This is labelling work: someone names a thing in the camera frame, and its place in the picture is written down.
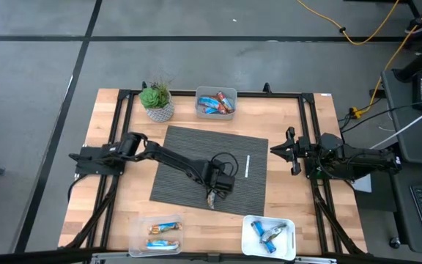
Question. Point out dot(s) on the light grey plastic bin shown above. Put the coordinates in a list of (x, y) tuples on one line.
[(205, 91)]

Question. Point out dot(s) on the blue orange granola bar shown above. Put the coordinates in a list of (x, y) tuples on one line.
[(161, 244)]

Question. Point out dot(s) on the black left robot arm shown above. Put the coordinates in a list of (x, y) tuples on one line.
[(170, 157)]

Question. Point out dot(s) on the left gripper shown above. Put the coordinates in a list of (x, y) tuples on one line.
[(222, 183)]

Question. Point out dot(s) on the green silver granola bar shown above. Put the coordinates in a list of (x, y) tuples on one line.
[(211, 201)]

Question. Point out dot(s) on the black power plug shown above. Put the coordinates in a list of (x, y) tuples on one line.
[(377, 93)]

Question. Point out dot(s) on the pile of snack packets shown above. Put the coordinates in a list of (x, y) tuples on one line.
[(222, 110)]

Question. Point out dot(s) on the grey desk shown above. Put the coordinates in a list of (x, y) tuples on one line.
[(416, 143), (401, 220)]

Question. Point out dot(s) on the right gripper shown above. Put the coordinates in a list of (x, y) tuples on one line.
[(299, 148)]

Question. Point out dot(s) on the white paper sheet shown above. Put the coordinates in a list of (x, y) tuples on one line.
[(363, 183)]

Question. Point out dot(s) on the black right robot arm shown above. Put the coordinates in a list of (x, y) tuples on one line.
[(361, 161)]

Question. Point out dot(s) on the potted succulent plant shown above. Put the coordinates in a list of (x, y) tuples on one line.
[(159, 111)]

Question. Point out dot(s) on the small white sticker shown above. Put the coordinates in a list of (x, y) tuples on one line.
[(326, 95)]

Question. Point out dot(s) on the dark grey woven mat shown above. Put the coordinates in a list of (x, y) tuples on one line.
[(181, 139)]

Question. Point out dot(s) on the black aluminium table frame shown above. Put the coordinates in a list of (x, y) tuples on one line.
[(280, 95)]

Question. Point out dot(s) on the white tape strip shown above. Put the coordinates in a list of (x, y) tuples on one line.
[(247, 166)]

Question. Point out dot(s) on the black caster wheel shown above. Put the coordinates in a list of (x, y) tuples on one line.
[(394, 242)]

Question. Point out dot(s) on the white plastic bin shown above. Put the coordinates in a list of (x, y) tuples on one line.
[(249, 253)]

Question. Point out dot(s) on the clear plastic bin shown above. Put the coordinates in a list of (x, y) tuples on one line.
[(137, 234)]

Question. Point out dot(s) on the green orange granola bar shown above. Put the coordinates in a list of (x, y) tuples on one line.
[(165, 228)]

